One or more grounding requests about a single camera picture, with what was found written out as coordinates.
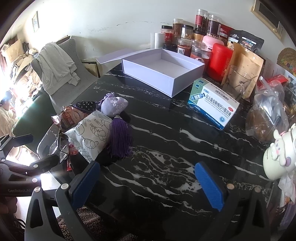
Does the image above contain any blue white medicine box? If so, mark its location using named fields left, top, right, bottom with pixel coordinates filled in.
left=188, top=78, right=239, bottom=130

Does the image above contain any orange jar black lid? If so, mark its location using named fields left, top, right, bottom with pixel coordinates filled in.
left=193, top=30, right=206, bottom=42

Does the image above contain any clear plastic bag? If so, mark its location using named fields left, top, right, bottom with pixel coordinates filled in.
left=245, top=76, right=289, bottom=143

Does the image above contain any black polka dot scrunchie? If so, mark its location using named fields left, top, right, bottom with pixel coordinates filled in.
left=74, top=101, right=98, bottom=113

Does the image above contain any brown red snack packet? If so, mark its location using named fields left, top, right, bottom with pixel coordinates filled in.
left=51, top=106, right=88, bottom=131

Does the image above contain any red white packet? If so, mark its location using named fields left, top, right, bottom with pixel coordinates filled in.
left=67, top=143, right=78, bottom=172

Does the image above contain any purple sachet pouch with tassel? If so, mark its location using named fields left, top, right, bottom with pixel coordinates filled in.
left=99, top=92, right=132, bottom=159

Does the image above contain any grey chair with cushion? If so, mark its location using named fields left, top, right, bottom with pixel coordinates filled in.
left=31, top=38, right=98, bottom=113

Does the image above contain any light grey garment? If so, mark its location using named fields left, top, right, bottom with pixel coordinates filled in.
left=36, top=42, right=80, bottom=95

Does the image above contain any white bread snack packet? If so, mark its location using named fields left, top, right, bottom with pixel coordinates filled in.
left=65, top=110, right=112, bottom=162

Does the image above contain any jar of seeds black lid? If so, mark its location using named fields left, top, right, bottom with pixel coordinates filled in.
left=181, top=24, right=194, bottom=39

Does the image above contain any red foil bag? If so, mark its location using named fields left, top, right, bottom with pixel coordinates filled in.
left=218, top=24, right=233, bottom=46

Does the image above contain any black lid dark jar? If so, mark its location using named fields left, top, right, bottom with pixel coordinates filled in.
left=163, top=43, right=178, bottom=53

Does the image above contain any white paper roll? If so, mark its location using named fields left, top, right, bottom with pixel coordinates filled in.
left=151, top=33, right=165, bottom=49

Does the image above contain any black oatmeal bag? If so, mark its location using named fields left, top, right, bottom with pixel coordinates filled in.
left=227, top=30, right=264, bottom=53

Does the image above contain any tall jar dark brown label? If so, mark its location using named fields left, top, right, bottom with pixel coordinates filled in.
left=207, top=14, right=221, bottom=39

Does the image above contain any brown kraft paper bag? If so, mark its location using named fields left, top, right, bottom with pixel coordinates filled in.
left=221, top=43, right=264, bottom=99

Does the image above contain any gold picture frame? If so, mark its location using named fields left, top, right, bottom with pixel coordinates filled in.
left=250, top=0, right=284, bottom=41

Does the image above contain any clear jar orange label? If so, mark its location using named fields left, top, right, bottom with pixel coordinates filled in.
left=190, top=41, right=212, bottom=64

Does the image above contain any red plastic canister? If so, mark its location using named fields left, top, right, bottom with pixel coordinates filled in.
left=207, top=43, right=233, bottom=82

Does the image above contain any tall jar red label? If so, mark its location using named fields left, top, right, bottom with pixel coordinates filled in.
left=195, top=9, right=208, bottom=33

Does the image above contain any pink plastic jar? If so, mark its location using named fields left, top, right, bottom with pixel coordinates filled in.
left=202, top=35, right=224, bottom=51

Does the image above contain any white gift box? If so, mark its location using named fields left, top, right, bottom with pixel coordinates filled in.
left=96, top=48, right=205, bottom=97

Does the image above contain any clear glass mug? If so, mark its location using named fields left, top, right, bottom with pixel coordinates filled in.
left=223, top=65, right=255, bottom=101

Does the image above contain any person in cream sweater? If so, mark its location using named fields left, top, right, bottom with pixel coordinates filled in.
left=0, top=91, right=17, bottom=137

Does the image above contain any jar with red powder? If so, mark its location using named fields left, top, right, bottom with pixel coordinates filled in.
left=177, top=38, right=192, bottom=57

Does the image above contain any red label sauce jar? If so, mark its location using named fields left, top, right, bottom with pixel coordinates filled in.
left=161, top=25, right=173, bottom=43

